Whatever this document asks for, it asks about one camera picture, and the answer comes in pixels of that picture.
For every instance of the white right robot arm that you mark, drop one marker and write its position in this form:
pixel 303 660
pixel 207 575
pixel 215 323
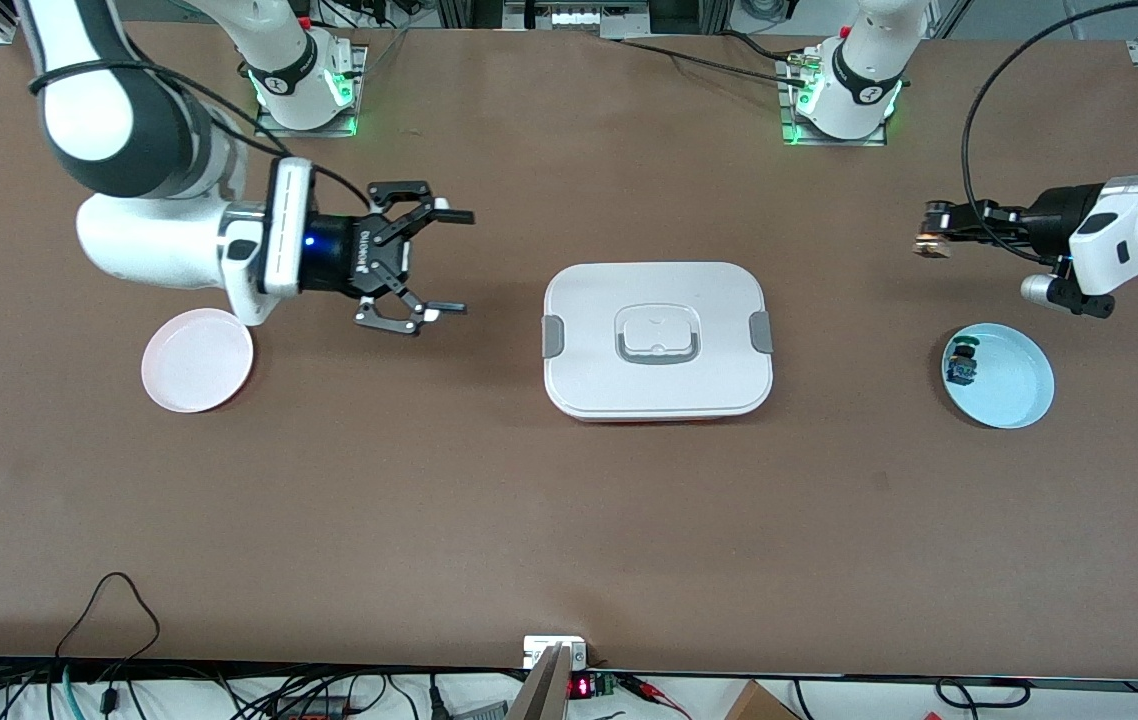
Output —
pixel 149 240

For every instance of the orange push button switch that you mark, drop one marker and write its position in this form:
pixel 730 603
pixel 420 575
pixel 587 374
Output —
pixel 932 247

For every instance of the light blue round plate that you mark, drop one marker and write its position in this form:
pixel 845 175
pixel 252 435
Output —
pixel 1014 380

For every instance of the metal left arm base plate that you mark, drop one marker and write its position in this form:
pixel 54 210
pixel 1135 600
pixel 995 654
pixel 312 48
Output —
pixel 786 110

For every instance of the brown cardboard box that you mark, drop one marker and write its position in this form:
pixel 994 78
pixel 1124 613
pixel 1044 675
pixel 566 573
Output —
pixel 759 705

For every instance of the pink round plate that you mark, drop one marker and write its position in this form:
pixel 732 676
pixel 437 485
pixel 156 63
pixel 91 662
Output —
pixel 189 390

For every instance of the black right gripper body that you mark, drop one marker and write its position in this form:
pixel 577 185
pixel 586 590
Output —
pixel 337 256

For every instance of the white lunch box grey clips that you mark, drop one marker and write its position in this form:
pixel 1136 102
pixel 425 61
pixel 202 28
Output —
pixel 659 385

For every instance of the green push button switch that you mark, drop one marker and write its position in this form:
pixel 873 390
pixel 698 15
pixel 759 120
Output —
pixel 962 370

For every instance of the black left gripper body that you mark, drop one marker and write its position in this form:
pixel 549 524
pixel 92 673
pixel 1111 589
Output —
pixel 1055 219

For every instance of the red LED display module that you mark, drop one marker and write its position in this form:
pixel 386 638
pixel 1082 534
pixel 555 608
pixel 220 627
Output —
pixel 581 688

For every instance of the red clip test leads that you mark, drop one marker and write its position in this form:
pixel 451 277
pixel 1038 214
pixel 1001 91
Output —
pixel 649 688

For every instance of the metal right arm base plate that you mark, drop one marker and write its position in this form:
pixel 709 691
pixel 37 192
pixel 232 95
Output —
pixel 274 131

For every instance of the white power strip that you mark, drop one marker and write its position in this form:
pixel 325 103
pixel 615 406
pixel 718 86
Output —
pixel 579 18

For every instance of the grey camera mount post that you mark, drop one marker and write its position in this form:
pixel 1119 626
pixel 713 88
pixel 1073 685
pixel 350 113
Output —
pixel 541 695

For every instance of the small white bracket device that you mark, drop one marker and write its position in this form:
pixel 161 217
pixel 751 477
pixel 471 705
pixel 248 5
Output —
pixel 539 645

